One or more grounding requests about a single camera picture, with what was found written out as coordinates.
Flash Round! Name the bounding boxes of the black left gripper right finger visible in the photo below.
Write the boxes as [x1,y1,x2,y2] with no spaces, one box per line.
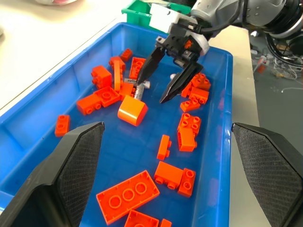
[231,122,303,227]

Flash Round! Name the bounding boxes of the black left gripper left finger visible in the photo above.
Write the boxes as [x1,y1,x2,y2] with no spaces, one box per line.
[0,122,105,227]

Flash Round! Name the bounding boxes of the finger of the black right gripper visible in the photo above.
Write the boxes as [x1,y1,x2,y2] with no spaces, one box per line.
[159,61,204,105]
[137,47,166,84]

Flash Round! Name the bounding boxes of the silver battery with label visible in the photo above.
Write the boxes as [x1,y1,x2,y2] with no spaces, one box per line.
[124,77,151,88]

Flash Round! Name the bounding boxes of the green plastic bin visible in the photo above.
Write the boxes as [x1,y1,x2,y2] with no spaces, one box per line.
[121,0,192,30]

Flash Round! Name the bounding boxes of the blue plastic bin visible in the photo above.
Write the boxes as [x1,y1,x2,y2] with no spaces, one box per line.
[0,22,234,227]

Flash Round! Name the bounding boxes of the orange square brick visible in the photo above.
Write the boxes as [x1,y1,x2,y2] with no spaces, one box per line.
[94,86,121,107]
[124,209,160,227]
[177,113,202,133]
[129,57,146,80]

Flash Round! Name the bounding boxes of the orange sloped brick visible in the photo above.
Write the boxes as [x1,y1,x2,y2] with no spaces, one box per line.
[179,99,201,113]

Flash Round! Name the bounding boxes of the long orange arch brick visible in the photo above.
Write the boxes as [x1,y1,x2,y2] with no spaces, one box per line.
[109,56,125,93]

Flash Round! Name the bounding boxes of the orange tall brick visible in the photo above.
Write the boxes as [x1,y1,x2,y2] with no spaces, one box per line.
[91,65,112,90]
[177,128,197,152]

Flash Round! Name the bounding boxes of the large curved orange block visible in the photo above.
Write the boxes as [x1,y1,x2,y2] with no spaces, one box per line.
[117,95,149,127]

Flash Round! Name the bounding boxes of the large orange brick plate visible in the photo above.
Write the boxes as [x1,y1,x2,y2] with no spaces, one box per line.
[96,170,160,225]

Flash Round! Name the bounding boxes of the dark robot body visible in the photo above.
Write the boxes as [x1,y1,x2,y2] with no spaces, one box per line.
[265,0,303,55]

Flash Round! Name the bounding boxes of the white and pink object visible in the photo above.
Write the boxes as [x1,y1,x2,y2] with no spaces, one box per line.
[35,0,70,6]

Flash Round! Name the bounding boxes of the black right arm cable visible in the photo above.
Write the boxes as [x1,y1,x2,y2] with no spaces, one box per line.
[196,20,241,36]

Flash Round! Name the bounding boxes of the tangled cables on floor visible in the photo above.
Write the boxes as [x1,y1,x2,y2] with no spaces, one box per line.
[250,30,303,94]

